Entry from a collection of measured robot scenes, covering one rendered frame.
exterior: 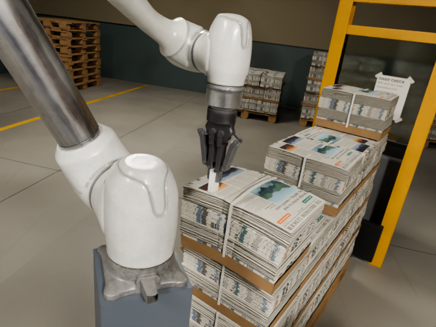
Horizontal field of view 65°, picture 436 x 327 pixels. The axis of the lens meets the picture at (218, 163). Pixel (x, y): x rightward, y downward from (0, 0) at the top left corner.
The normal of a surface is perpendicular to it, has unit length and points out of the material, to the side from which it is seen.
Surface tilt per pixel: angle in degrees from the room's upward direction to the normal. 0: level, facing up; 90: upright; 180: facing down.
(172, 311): 90
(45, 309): 0
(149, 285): 7
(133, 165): 7
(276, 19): 90
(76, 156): 68
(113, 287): 15
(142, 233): 88
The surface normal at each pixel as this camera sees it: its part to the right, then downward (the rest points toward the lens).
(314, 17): -0.25, 0.34
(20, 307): 0.11, -0.92
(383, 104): -0.59, 0.25
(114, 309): 0.38, 0.39
